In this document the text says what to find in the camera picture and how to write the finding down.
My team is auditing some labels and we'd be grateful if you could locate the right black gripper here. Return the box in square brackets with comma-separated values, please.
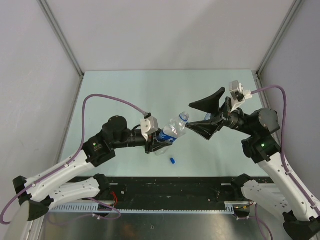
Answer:
[186, 87, 257, 140]

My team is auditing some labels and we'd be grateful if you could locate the clear bottle blue cap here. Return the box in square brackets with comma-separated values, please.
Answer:
[157, 111, 190, 143]

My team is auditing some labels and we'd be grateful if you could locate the blue label bottle white cap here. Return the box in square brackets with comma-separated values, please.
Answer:
[204, 113, 212, 121]

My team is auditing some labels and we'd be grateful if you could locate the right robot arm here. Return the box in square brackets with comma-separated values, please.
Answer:
[186, 84, 320, 240]

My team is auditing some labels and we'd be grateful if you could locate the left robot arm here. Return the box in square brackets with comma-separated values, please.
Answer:
[13, 115, 175, 222]

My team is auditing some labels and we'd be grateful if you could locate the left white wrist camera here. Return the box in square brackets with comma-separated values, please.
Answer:
[140, 113, 159, 141]

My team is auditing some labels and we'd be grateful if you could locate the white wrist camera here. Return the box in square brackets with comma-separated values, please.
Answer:
[229, 80, 253, 112]
[140, 113, 159, 141]

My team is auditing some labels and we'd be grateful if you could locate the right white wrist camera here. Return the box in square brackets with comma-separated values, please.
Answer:
[229, 80, 253, 112]

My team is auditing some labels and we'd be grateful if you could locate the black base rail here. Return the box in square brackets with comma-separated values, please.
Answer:
[74, 176, 262, 211]

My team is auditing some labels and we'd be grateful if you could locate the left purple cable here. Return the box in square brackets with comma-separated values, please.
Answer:
[0, 94, 151, 225]

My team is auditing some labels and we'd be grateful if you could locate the purple cable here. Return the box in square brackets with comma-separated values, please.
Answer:
[251, 85, 320, 218]
[0, 94, 151, 225]

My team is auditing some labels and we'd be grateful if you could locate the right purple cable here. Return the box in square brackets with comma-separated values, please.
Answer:
[251, 85, 320, 218]

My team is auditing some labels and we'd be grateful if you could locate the grey slotted cable duct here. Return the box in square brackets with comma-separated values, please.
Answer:
[49, 202, 240, 215]

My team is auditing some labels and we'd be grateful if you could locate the right aluminium frame post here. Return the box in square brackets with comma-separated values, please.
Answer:
[256, 0, 305, 76]

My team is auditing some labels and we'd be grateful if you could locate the aluminium frame post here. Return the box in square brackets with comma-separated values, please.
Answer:
[256, 0, 305, 76]
[37, 0, 84, 79]

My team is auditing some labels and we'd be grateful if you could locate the left aluminium frame post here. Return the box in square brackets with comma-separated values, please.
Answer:
[37, 0, 84, 79]

